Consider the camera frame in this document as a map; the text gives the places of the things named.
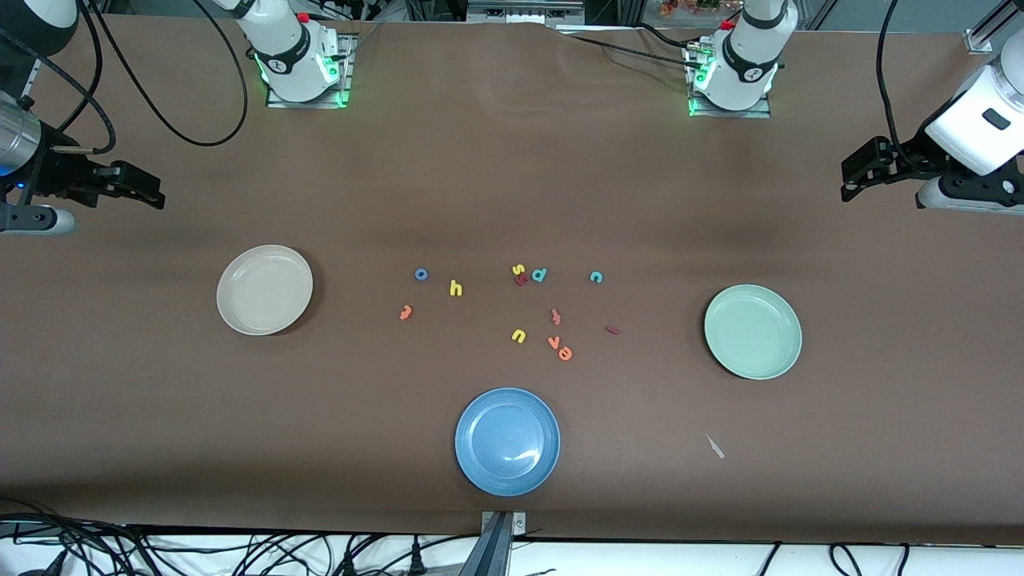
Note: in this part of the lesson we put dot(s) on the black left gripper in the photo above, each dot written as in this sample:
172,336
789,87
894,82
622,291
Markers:
902,159

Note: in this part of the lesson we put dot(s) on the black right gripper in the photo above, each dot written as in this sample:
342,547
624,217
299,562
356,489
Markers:
58,174

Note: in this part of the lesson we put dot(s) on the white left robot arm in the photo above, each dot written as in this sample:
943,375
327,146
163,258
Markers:
748,48

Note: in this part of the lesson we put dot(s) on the beige brown plate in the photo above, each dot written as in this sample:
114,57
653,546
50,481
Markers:
264,290

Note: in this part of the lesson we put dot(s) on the light green plate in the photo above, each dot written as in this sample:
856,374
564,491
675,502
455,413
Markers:
752,332

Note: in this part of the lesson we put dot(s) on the orange artificial flowers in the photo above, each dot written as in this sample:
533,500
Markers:
680,8

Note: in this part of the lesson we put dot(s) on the small grey paper scrap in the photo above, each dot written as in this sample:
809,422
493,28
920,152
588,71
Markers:
715,447

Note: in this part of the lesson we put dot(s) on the brown table cover sheet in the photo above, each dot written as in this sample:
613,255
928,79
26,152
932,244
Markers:
512,160

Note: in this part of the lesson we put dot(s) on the grey power strip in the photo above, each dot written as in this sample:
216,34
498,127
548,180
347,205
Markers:
520,10

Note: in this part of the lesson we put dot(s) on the black power plug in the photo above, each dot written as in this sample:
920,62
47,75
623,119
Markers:
416,560
348,566

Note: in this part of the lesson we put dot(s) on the blue plate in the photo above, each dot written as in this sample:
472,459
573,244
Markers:
507,442

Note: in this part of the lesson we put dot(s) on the dark grey pole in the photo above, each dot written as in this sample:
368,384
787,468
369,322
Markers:
488,556

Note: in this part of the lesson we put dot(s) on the aluminium frame rail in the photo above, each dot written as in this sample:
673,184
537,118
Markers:
28,80
980,38

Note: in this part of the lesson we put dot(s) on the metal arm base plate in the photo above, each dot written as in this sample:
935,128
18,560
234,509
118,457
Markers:
720,114
346,72

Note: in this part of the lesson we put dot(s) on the silver metal bracket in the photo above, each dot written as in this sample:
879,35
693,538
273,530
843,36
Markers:
518,524

